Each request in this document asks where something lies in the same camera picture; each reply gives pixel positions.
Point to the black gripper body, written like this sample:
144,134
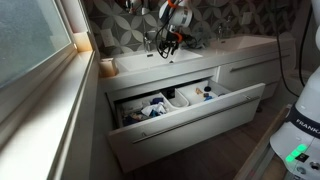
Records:
173,41

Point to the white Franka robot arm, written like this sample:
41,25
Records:
301,113

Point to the white rectangular sink basin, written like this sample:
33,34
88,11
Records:
150,61
243,42

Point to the chrome overflow slot cover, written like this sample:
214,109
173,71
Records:
222,42
150,55

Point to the chrome faucet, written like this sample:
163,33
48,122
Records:
147,41
223,28

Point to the white vanity cabinet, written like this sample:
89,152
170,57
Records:
160,76

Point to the grey crumpled towel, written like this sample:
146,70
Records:
198,38

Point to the small black round cap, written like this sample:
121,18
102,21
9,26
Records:
207,88

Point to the small dark brown box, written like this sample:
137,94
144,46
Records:
206,95

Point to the blue scissors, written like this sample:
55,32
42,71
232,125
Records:
208,98

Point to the pile of small toiletry bottles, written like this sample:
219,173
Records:
150,109

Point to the white closed vanity drawer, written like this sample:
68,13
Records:
253,75

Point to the white open vanity drawer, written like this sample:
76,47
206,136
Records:
186,133

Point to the frosted glass window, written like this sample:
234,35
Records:
30,36

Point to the white window sill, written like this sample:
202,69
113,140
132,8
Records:
43,133

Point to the round wall mirror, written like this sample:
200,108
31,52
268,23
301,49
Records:
133,6

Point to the white wall outlet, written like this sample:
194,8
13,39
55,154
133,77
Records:
107,37
246,18

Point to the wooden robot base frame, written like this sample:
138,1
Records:
260,146

